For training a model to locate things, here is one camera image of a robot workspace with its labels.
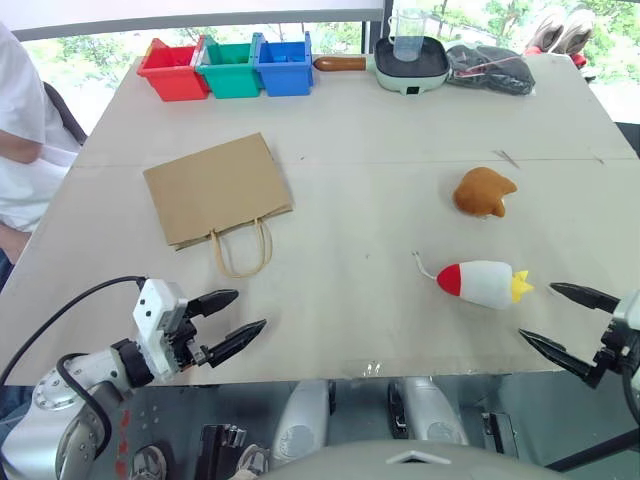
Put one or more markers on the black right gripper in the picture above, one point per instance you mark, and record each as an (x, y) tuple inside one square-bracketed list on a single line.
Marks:
[(611, 352)]

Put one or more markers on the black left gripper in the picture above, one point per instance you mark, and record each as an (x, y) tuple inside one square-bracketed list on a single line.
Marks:
[(186, 350)]

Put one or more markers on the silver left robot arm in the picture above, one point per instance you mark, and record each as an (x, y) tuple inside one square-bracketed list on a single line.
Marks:
[(50, 400)]

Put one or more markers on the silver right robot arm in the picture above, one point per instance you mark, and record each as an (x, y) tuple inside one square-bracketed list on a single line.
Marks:
[(634, 372)]

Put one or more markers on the black plastic bag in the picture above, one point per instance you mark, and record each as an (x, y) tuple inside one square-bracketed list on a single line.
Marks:
[(492, 72)]

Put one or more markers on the white red rocket plush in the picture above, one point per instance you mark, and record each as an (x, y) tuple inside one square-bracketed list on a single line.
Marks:
[(485, 285)]

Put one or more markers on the silver robot leg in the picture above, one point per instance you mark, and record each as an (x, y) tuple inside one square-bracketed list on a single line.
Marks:
[(300, 420), (430, 415)]

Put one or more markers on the brown plush toy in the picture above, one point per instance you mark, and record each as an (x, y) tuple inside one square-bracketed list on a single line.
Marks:
[(480, 192)]

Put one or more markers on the grey robot torso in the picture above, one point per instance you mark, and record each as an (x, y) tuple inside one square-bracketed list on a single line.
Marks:
[(400, 465)]

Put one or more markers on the green plastic bin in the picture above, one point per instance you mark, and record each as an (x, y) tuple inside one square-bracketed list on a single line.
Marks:
[(232, 77)]

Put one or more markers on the blue plastic bin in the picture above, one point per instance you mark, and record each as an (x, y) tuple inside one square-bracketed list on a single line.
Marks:
[(285, 77)]

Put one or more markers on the red plastic bin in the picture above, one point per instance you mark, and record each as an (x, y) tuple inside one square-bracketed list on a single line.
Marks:
[(172, 75)]

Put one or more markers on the black chair back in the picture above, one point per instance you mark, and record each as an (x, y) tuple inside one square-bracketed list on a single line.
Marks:
[(67, 112)]

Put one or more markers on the grey sneaker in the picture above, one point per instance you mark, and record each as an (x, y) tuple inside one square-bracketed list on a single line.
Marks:
[(580, 32), (545, 30)]

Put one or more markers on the person in white shirt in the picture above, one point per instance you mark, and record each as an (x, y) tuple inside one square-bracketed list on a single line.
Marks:
[(20, 100)]

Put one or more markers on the clear plastic measuring cup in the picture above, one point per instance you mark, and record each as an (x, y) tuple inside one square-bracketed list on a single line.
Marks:
[(407, 40)]

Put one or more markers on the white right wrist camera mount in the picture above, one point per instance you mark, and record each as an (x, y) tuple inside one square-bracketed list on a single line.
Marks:
[(629, 310)]

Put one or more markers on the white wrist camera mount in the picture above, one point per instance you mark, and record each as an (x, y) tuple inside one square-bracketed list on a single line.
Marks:
[(155, 325), (629, 310)]

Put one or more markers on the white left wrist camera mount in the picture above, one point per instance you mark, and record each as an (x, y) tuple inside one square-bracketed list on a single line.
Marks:
[(155, 325)]

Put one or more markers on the grey window frame bar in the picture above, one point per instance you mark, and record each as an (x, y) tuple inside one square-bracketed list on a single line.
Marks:
[(200, 21)]

